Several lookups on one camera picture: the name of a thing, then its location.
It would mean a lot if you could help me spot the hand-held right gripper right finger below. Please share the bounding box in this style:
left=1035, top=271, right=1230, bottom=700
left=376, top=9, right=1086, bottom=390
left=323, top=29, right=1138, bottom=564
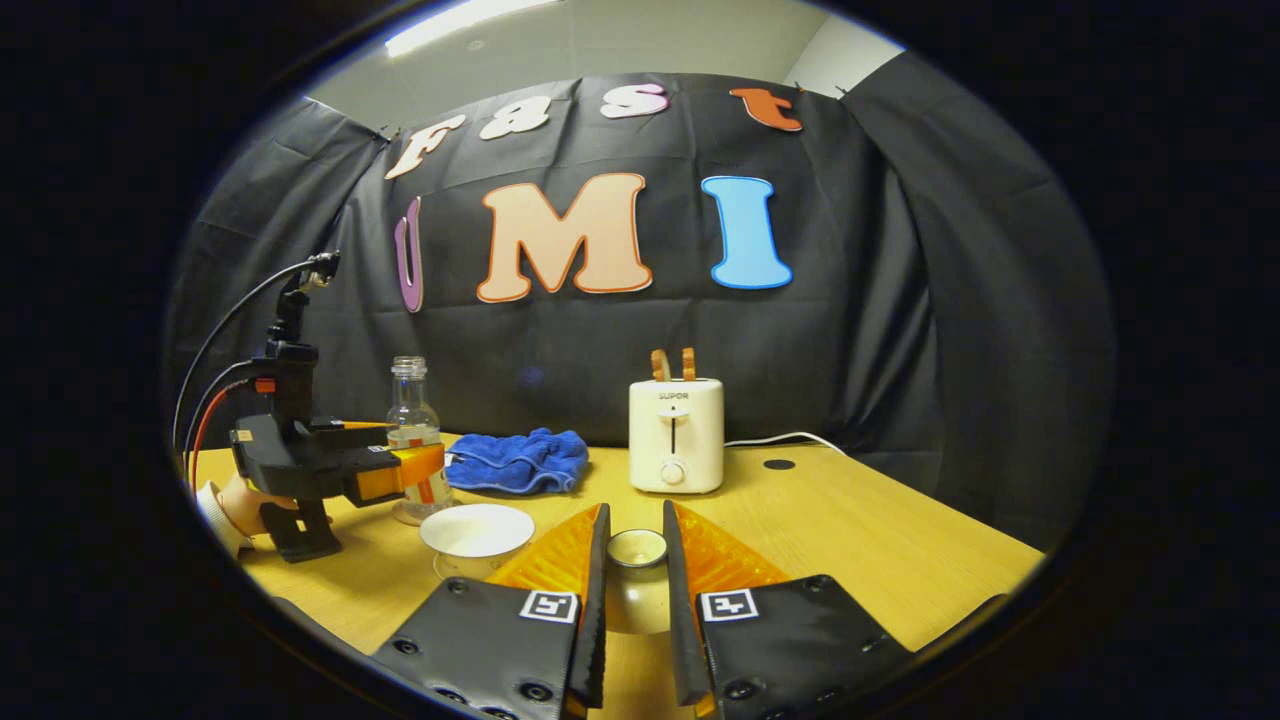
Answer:
left=662, top=500, right=913, bottom=720

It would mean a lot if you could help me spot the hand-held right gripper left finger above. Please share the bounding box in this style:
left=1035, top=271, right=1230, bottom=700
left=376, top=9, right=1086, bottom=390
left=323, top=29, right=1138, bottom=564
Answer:
left=372, top=502, right=612, bottom=720

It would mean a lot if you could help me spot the clear glass water bottle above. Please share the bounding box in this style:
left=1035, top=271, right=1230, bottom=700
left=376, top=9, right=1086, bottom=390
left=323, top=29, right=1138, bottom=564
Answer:
left=386, top=356, right=453, bottom=527

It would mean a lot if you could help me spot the cream ceramic teacup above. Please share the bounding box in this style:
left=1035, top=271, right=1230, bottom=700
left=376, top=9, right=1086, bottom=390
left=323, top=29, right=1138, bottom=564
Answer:
left=419, top=503, right=536, bottom=581

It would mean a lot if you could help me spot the cream ceramic saucer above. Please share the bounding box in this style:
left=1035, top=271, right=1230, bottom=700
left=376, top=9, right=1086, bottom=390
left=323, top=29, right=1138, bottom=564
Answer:
left=432, top=552, right=521, bottom=584

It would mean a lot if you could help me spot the blue towel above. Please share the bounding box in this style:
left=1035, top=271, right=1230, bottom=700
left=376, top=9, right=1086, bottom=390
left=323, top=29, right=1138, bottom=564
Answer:
left=445, top=428, right=590, bottom=495

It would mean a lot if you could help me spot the white toaster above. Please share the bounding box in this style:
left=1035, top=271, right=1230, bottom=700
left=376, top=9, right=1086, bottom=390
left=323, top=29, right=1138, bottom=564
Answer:
left=629, top=378, right=725, bottom=495

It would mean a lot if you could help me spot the black backdrop cloth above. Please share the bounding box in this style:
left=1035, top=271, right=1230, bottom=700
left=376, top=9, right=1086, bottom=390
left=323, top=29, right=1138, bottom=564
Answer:
left=165, top=52, right=1116, bottom=551

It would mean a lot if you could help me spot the red gripper cable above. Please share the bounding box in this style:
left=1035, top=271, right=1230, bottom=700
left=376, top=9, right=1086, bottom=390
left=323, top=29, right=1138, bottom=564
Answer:
left=188, top=378, right=257, bottom=493

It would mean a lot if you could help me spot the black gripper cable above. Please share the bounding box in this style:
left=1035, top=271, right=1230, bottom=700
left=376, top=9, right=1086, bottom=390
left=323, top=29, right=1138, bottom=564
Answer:
left=172, top=255, right=323, bottom=453

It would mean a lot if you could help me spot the white toaster cable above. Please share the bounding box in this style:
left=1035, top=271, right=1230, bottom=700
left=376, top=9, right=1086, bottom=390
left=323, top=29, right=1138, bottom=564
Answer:
left=723, top=431, right=849, bottom=457

